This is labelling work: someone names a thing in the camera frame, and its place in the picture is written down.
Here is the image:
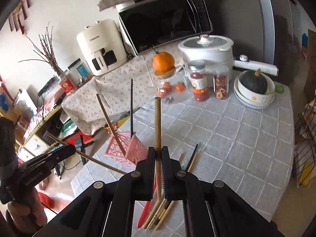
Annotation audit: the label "white electric pot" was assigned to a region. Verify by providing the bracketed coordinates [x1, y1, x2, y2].
[181, 46, 278, 82]

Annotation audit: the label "white air fryer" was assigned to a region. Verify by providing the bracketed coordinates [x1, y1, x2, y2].
[76, 19, 126, 76]

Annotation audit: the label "glass pot lid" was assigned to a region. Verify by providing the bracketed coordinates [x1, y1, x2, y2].
[178, 35, 234, 53]

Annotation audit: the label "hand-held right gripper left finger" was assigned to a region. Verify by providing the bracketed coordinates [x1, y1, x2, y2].
[32, 147, 156, 237]

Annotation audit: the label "red hanging ornament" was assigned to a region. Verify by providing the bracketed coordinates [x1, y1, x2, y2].
[8, 0, 31, 36]

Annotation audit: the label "red plastic utensil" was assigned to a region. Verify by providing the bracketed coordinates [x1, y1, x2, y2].
[137, 181, 157, 229]

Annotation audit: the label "brown cardboard box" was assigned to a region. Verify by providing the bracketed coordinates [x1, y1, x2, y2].
[302, 30, 316, 97]

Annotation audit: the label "pink perforated utensil basket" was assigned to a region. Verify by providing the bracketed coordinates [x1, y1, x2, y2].
[104, 131, 149, 165]

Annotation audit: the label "floral tablecloth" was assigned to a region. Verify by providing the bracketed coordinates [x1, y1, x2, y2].
[62, 38, 188, 135]

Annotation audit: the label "dried fruit ring jar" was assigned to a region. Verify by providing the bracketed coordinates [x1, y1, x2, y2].
[213, 64, 230, 100]

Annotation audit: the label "blue label clear container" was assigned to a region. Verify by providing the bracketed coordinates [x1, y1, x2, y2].
[68, 58, 90, 84]

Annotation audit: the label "white plate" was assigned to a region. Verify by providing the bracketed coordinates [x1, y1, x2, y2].
[234, 91, 272, 110]
[233, 79, 275, 107]

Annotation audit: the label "person's left hand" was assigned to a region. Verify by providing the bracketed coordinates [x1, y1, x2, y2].
[7, 190, 47, 228]

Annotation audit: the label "black microwave oven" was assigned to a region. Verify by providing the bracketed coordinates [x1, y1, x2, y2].
[116, 0, 214, 55]

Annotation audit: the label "black electronic box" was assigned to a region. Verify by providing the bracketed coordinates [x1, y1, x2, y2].
[38, 77, 61, 96]

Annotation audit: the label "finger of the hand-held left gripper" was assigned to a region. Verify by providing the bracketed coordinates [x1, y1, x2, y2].
[32, 144, 76, 173]

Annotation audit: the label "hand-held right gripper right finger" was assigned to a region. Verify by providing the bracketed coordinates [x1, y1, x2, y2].
[161, 146, 284, 237]

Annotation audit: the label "dark green squash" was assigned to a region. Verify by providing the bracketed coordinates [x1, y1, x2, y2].
[240, 68, 268, 95]

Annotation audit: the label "white flower print bowl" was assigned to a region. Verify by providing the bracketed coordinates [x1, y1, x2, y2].
[237, 75, 276, 104]

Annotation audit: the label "yellow patterned box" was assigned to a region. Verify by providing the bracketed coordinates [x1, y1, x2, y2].
[104, 116, 130, 134]

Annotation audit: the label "black wire rack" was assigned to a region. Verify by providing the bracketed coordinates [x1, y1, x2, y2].
[293, 104, 316, 186]

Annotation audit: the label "glass jar with wooden lid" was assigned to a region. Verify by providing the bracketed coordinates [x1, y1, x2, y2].
[153, 65, 188, 90]

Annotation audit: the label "large orange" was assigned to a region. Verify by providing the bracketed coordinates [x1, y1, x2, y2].
[152, 51, 175, 72]

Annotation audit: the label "white storage cabinet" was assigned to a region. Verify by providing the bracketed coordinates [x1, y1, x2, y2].
[15, 104, 65, 164]

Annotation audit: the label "red label glass jar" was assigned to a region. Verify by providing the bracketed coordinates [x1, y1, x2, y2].
[59, 70, 80, 95]

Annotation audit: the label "dried branches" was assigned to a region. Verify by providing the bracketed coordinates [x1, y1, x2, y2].
[18, 21, 66, 76]

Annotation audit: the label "dark brown patterned chopstick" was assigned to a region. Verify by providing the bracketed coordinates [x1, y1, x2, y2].
[153, 200, 171, 230]

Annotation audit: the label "black chopstick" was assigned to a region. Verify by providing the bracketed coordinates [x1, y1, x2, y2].
[186, 144, 198, 172]
[130, 79, 135, 139]

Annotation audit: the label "grey refrigerator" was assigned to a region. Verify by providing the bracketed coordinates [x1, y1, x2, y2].
[252, 0, 307, 63]

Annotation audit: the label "goji berry jar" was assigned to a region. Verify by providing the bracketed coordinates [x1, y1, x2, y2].
[188, 60, 210, 102]

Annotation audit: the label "grey checked tablecloth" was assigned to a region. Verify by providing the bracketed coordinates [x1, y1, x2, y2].
[70, 76, 294, 237]

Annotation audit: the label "red plastic bag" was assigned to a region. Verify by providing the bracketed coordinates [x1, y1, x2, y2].
[37, 192, 58, 212]

